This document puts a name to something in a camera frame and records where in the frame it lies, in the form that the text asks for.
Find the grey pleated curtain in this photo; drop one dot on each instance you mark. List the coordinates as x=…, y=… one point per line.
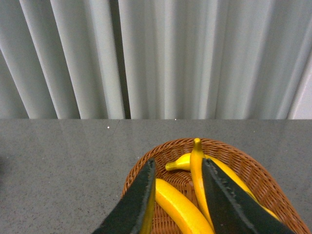
x=156, y=59

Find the yellow banana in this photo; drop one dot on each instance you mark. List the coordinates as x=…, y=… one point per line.
x=182, y=163
x=196, y=158
x=179, y=208

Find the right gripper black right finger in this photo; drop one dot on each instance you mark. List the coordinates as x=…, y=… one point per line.
x=232, y=210

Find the brown wicker basket with bananas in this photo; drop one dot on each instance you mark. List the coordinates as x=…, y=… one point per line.
x=251, y=172

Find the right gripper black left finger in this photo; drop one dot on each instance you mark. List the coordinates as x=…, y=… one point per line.
x=134, y=212

